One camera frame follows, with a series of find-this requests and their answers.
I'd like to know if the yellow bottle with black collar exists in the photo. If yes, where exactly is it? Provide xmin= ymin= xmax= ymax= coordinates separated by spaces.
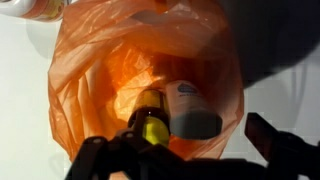
xmin=128 ymin=89 xmax=170 ymax=147

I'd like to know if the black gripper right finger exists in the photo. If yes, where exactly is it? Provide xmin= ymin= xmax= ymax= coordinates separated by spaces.
xmin=245 ymin=112 xmax=278 ymax=162

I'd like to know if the white orange-labelled container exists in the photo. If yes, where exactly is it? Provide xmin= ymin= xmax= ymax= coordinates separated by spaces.
xmin=0 ymin=0 xmax=71 ymax=22

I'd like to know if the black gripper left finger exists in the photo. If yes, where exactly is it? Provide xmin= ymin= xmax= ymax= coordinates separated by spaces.
xmin=133 ymin=110 xmax=147 ymax=134

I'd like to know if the long white tube container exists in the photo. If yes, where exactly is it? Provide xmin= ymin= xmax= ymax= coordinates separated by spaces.
xmin=165 ymin=80 xmax=222 ymax=140

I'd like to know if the orange plastic bag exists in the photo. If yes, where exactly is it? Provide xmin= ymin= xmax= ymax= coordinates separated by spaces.
xmin=48 ymin=0 xmax=244 ymax=159

